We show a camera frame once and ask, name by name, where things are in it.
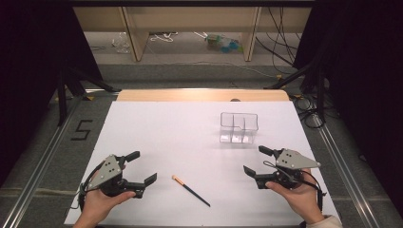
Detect black curtain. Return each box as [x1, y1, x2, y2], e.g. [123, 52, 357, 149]
[293, 0, 403, 211]
[0, 0, 105, 188]

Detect coiled black floor cable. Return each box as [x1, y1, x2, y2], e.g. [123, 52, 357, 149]
[290, 94, 327, 130]

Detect hanging black cables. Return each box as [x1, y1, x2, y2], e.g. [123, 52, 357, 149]
[255, 7, 302, 76]

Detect beige wooden shelf unit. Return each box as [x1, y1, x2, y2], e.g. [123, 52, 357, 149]
[72, 6, 314, 63]

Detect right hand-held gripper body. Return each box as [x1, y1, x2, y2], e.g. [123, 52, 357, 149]
[254, 147, 322, 191]

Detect metal floor rail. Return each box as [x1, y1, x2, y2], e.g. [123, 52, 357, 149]
[311, 113, 382, 228]
[0, 94, 84, 228]

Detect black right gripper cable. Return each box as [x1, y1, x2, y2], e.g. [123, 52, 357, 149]
[262, 160, 327, 213]

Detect light wooden table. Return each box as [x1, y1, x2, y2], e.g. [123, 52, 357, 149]
[116, 88, 290, 103]

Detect clear plastic divided organizer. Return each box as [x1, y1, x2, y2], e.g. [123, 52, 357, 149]
[219, 111, 259, 145]

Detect green and blue plastic packet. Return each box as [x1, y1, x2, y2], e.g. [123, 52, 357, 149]
[204, 32, 244, 54]

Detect person's right hand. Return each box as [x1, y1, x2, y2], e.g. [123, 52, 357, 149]
[264, 168, 326, 225]

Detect white table cover sheet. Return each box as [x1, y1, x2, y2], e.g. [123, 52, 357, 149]
[64, 100, 342, 227]

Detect black metal stand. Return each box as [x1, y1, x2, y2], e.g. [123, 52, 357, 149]
[263, 58, 328, 125]
[56, 63, 117, 127]

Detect white cord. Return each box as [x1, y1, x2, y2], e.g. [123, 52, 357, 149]
[148, 30, 180, 44]

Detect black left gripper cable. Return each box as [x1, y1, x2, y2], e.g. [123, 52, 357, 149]
[76, 161, 106, 212]

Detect person's left hand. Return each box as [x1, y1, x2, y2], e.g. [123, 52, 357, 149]
[76, 189, 138, 228]

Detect black makeup brush orange tip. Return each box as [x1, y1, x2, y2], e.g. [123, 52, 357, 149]
[171, 174, 212, 208]

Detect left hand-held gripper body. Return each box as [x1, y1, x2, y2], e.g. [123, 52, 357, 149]
[86, 154, 145, 200]

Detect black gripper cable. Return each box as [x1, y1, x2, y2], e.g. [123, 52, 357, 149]
[76, 161, 106, 212]
[262, 160, 327, 213]

